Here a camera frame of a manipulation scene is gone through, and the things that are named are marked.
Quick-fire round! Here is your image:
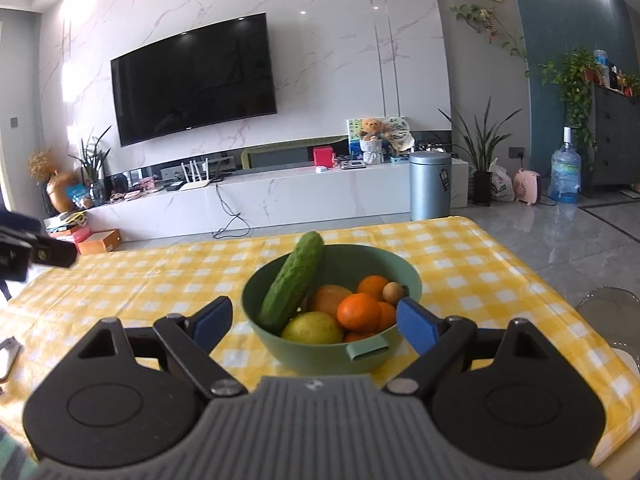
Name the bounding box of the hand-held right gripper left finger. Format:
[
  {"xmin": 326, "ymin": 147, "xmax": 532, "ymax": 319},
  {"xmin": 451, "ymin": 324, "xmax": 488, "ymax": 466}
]
[{"xmin": 77, "ymin": 295, "xmax": 249, "ymax": 402}]

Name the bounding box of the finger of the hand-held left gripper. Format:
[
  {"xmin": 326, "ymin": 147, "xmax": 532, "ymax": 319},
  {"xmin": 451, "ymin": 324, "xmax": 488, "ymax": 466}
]
[
  {"xmin": 0, "ymin": 226, "xmax": 79, "ymax": 282},
  {"xmin": 0, "ymin": 209, "xmax": 46, "ymax": 235}
]

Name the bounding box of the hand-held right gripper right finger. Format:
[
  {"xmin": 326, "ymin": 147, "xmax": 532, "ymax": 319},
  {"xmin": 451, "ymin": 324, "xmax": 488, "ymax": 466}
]
[{"xmin": 382, "ymin": 297, "xmax": 556, "ymax": 402}]

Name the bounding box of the green cucumber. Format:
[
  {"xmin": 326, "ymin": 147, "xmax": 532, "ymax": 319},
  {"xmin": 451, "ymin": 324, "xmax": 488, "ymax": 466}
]
[{"xmin": 257, "ymin": 230, "xmax": 326, "ymax": 334}]

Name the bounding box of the orange tinted mango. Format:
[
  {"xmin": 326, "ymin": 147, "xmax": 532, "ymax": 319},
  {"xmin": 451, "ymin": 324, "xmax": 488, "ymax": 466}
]
[{"xmin": 306, "ymin": 284, "xmax": 354, "ymax": 319}]

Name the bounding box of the yellow green mango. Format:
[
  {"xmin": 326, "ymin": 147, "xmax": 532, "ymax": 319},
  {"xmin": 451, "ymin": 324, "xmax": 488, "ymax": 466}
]
[{"xmin": 280, "ymin": 311, "xmax": 345, "ymax": 345}]

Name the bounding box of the green colander bowl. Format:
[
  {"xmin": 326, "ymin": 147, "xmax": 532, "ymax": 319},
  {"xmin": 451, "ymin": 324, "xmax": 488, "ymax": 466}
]
[{"xmin": 241, "ymin": 243, "xmax": 424, "ymax": 376}]

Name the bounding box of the red cardboard box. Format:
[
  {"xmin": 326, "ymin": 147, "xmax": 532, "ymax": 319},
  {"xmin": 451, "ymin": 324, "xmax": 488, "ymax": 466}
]
[{"xmin": 49, "ymin": 224, "xmax": 94, "ymax": 244}]

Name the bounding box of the golden gourd vase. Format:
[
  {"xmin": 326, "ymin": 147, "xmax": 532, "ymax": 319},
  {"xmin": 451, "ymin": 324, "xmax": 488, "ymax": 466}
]
[{"xmin": 46, "ymin": 169, "xmax": 94, "ymax": 214}]

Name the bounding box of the orange cardboard box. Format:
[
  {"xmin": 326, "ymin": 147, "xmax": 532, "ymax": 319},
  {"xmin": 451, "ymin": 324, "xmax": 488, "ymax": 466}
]
[{"xmin": 77, "ymin": 229, "xmax": 121, "ymax": 255}]

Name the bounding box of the dried flower bunch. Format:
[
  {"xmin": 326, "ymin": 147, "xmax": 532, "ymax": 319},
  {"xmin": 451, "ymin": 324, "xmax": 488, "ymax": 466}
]
[{"xmin": 27, "ymin": 147, "xmax": 61, "ymax": 181}]

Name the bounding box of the blue snack bag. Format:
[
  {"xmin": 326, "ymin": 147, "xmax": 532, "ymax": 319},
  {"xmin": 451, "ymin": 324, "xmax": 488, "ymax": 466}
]
[{"xmin": 67, "ymin": 183, "xmax": 91, "ymax": 210}]

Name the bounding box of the yellow checked tablecloth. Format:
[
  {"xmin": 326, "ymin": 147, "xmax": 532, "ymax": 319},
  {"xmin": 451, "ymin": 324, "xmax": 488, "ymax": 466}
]
[{"xmin": 0, "ymin": 215, "xmax": 640, "ymax": 467}]

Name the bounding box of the leafy plant in glass vase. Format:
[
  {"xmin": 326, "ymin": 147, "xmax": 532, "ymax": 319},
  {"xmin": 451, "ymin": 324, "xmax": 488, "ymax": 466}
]
[{"xmin": 69, "ymin": 125, "xmax": 112, "ymax": 206}]

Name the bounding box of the white grey flat object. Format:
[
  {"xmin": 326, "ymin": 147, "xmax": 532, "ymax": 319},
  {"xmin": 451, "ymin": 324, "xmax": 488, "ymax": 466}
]
[{"xmin": 0, "ymin": 338, "xmax": 21, "ymax": 381}]

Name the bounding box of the grey metal trash can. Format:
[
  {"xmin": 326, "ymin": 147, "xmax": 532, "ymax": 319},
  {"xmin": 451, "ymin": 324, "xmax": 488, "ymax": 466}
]
[{"xmin": 408, "ymin": 150, "xmax": 453, "ymax": 221}]

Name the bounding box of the white wifi router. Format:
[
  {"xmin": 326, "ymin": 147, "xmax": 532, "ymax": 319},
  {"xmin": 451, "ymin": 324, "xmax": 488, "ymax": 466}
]
[{"xmin": 179, "ymin": 158, "xmax": 211, "ymax": 192}]

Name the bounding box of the white marble tv console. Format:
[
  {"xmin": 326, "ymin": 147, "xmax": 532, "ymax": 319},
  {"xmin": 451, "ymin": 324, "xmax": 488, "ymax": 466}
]
[{"xmin": 84, "ymin": 162, "xmax": 426, "ymax": 242}]

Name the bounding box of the white plastic bag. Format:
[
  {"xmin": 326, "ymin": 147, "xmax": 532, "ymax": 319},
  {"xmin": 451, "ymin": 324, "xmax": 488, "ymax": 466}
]
[{"xmin": 488, "ymin": 158, "xmax": 516, "ymax": 203}]

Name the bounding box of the pink fan heater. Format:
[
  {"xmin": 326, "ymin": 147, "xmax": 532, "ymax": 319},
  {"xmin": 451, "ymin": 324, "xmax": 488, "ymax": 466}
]
[{"xmin": 512, "ymin": 168, "xmax": 544, "ymax": 206}]

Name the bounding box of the long leaf potted plant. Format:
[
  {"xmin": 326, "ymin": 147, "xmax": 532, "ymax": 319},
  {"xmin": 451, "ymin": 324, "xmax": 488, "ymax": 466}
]
[{"xmin": 438, "ymin": 107, "xmax": 521, "ymax": 206}]

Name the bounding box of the clear plastic chair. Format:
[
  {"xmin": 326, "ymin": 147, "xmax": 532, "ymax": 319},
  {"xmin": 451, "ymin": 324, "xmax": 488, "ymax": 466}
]
[{"xmin": 574, "ymin": 287, "xmax": 640, "ymax": 357}]

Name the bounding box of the small landscape painting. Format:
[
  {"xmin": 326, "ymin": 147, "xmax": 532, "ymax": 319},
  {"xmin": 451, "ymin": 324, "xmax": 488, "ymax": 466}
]
[{"xmin": 346, "ymin": 117, "xmax": 371, "ymax": 164}]

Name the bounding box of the printed round hand fan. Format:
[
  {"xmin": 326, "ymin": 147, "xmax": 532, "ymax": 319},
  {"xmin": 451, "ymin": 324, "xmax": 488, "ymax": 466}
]
[{"xmin": 382, "ymin": 114, "xmax": 415, "ymax": 154}]

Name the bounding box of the teal striped blanket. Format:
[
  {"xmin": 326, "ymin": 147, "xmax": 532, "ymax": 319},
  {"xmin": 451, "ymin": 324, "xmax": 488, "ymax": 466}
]
[{"xmin": 0, "ymin": 425, "xmax": 40, "ymax": 480}]

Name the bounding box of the blue water jug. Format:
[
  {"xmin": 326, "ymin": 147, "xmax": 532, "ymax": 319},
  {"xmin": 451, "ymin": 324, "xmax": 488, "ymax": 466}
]
[{"xmin": 548, "ymin": 126, "xmax": 583, "ymax": 205}]

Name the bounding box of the dark grey cabinet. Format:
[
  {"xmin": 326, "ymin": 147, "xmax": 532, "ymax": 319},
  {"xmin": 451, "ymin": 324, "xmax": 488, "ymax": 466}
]
[{"xmin": 579, "ymin": 82, "xmax": 640, "ymax": 199}]

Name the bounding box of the green pothos plant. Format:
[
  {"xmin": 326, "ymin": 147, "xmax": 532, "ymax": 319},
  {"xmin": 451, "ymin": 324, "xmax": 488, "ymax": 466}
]
[{"xmin": 537, "ymin": 47, "xmax": 599, "ymax": 171}]

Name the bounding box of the hanging vine plant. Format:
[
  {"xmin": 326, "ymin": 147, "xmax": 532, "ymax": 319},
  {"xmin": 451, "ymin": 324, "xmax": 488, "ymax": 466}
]
[{"xmin": 449, "ymin": 3, "xmax": 531, "ymax": 79}]

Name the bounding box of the black hanging cable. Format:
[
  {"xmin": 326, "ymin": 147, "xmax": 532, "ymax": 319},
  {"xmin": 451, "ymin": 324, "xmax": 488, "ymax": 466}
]
[{"xmin": 212, "ymin": 182, "xmax": 251, "ymax": 240}]

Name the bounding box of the black wall television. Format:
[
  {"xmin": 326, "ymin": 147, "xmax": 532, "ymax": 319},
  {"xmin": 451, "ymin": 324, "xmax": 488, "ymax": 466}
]
[{"xmin": 110, "ymin": 12, "xmax": 279, "ymax": 149}]

